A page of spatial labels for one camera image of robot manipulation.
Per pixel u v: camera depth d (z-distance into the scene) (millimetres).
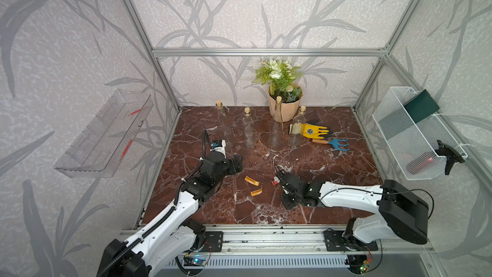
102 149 687
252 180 897
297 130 954
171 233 487
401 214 420
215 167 595
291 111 1038
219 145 705
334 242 728
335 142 1046
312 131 1079
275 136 987
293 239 756
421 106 703
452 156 548
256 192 869
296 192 651
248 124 891
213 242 737
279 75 941
